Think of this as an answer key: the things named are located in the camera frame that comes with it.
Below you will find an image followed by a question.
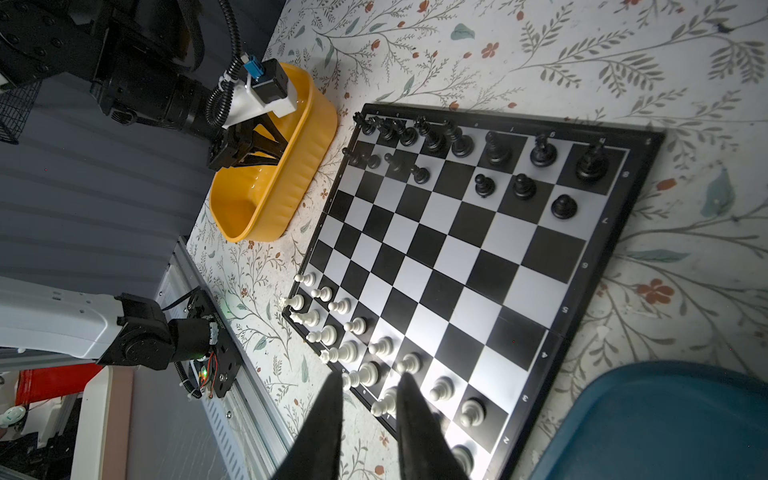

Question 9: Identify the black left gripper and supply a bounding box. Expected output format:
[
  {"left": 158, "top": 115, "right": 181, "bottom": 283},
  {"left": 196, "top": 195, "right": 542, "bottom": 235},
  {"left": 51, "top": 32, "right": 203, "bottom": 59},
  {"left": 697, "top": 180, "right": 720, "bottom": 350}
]
[{"left": 207, "top": 122, "right": 255, "bottom": 171}]

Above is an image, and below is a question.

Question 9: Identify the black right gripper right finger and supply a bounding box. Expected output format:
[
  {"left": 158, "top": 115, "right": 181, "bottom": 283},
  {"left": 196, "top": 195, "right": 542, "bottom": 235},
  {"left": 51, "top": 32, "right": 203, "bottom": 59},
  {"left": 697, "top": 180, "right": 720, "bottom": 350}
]
[{"left": 396, "top": 373, "right": 467, "bottom": 479}]

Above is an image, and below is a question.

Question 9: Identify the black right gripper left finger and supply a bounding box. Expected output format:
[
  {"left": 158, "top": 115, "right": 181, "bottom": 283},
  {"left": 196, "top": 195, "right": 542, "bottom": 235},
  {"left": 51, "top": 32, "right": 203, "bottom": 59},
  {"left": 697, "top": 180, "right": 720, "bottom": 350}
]
[{"left": 271, "top": 372, "right": 343, "bottom": 480}]

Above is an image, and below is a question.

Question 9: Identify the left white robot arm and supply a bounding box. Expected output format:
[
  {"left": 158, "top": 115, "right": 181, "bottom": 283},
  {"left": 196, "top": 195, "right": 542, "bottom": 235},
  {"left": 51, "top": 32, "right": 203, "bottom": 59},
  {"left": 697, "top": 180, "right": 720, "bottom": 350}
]
[{"left": 1, "top": 1, "right": 255, "bottom": 171}]

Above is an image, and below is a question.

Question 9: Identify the yellow plastic tray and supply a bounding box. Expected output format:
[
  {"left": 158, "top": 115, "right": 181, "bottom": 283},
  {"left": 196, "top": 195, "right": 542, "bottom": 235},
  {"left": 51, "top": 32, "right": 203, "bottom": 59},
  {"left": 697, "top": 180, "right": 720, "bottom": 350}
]
[{"left": 210, "top": 63, "right": 338, "bottom": 243}]

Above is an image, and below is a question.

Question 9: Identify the black white chessboard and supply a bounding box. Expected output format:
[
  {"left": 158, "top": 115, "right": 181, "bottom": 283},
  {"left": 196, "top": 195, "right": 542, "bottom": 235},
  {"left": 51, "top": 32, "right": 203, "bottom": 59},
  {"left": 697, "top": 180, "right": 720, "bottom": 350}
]
[{"left": 282, "top": 104, "right": 665, "bottom": 479}]

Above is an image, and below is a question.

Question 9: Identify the teal plastic tray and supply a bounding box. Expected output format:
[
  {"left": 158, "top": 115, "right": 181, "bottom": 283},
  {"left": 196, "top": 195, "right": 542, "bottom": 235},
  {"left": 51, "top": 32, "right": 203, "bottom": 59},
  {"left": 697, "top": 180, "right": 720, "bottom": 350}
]
[{"left": 531, "top": 361, "right": 767, "bottom": 479}]

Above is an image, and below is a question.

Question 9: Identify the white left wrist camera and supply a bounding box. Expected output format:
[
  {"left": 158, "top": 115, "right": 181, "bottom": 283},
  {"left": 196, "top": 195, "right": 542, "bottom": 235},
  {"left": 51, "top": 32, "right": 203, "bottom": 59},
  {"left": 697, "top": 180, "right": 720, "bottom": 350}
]
[{"left": 223, "top": 54, "right": 298, "bottom": 128}]

